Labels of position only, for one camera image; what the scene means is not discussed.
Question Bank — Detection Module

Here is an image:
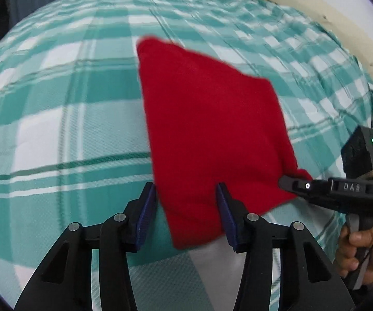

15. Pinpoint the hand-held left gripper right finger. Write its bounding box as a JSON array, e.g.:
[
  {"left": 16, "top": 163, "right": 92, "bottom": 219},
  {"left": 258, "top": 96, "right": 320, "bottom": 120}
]
[{"left": 215, "top": 183, "right": 357, "bottom": 311}]

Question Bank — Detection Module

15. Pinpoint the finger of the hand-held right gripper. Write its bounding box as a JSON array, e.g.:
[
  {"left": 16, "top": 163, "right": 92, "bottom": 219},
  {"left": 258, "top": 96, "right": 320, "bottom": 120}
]
[{"left": 278, "top": 174, "right": 331, "bottom": 207}]

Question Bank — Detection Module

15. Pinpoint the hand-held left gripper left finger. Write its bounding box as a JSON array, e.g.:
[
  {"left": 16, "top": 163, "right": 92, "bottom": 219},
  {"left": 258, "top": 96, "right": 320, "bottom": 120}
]
[{"left": 14, "top": 182, "right": 157, "bottom": 311}]

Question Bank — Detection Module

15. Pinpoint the red knitted sweater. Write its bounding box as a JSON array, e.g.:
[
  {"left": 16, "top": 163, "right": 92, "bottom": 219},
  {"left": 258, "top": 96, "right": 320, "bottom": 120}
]
[{"left": 136, "top": 36, "right": 313, "bottom": 251}]

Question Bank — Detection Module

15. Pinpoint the person's right hand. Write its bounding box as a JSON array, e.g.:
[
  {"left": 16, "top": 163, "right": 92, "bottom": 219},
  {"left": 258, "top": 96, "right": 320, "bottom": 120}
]
[{"left": 333, "top": 223, "right": 373, "bottom": 287}]

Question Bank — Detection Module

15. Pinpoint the green plaid bed sheet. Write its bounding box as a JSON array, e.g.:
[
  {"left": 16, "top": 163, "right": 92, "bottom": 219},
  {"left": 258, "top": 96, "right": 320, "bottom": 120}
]
[{"left": 0, "top": 0, "right": 373, "bottom": 311}]

